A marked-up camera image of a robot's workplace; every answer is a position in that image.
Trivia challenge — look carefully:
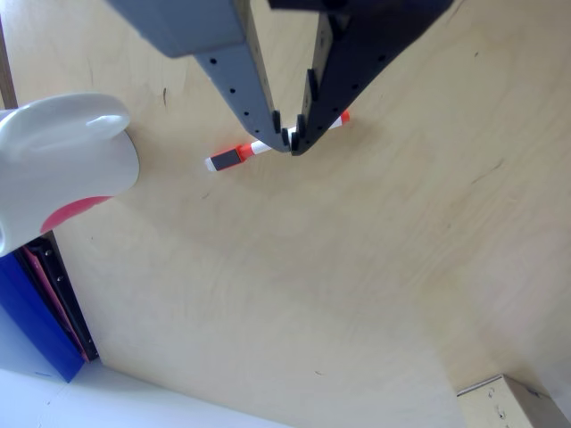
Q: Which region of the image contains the orange and white marker pen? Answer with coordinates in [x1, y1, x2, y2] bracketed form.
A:
[204, 111, 352, 173]

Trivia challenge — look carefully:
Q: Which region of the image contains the black and pink folder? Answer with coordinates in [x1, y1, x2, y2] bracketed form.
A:
[20, 235, 101, 363]

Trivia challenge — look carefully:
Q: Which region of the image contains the blue binder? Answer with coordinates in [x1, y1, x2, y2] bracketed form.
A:
[0, 249, 86, 383]

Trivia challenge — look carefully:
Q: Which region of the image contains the pale wooden box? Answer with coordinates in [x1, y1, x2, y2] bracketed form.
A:
[455, 374, 561, 428]

